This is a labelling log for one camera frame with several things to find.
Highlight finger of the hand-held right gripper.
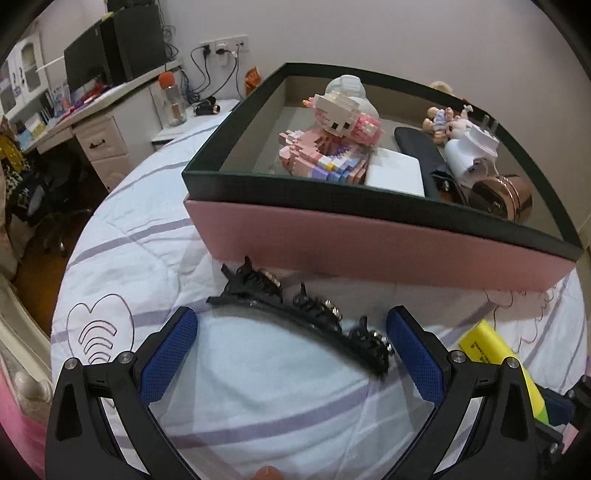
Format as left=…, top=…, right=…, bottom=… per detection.
left=538, top=387, right=576, bottom=428

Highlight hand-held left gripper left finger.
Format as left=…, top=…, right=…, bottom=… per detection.
left=45, top=305, right=199, bottom=480

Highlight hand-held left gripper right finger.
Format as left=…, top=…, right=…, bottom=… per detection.
left=386, top=305, right=539, bottom=480

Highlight yellow packet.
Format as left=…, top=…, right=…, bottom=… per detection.
left=457, top=319, right=551, bottom=424

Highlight black beaded headband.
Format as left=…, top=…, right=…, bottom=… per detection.
left=206, top=256, right=394, bottom=377

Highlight green-rimmed pink storage box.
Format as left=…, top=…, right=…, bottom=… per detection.
left=181, top=62, right=585, bottom=292

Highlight pink block figure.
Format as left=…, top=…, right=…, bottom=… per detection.
left=278, top=93, right=382, bottom=186

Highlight white striped quilt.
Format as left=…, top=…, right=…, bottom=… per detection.
left=51, top=124, right=588, bottom=480

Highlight pink cloth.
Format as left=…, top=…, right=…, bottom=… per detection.
left=0, top=369, right=48, bottom=468

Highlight rose gold round case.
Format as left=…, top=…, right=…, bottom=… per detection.
left=468, top=174, right=533, bottom=220

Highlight white flat box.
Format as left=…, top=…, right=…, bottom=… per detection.
left=366, top=148, right=426, bottom=198

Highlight black office chair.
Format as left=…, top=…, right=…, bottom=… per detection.
left=9, top=151, right=94, bottom=253

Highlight small white bottle figure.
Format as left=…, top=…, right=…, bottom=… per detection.
left=443, top=115, right=501, bottom=188

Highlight black glasses case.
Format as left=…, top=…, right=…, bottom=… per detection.
left=393, top=126, right=463, bottom=202

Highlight white desk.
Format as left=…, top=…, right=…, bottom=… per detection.
left=18, top=69, right=186, bottom=193

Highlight white nightstand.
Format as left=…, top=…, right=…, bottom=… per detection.
left=150, top=98, right=242, bottom=145

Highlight orange-capped clear bottle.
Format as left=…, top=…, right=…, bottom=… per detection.
left=158, top=71, right=188, bottom=127

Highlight red papers on desk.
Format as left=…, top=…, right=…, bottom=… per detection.
left=69, top=80, right=112, bottom=110

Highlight orange snack bag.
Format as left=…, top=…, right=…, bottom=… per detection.
left=244, top=67, right=264, bottom=96

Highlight black monitor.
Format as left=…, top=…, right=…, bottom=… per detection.
left=63, top=23, right=105, bottom=93

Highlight black computer tower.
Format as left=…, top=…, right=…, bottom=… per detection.
left=99, top=4, right=168, bottom=86

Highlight white glass-door hutch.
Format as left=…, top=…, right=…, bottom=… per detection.
left=0, top=37, right=50, bottom=121

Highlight cream bed frame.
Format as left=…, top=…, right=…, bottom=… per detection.
left=0, top=272, right=54, bottom=412

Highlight black power cable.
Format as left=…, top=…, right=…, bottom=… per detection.
left=222, top=53, right=241, bottom=100
left=189, top=48, right=211, bottom=100

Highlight white wall socket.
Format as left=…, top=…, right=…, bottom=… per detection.
left=199, top=35, right=250, bottom=59

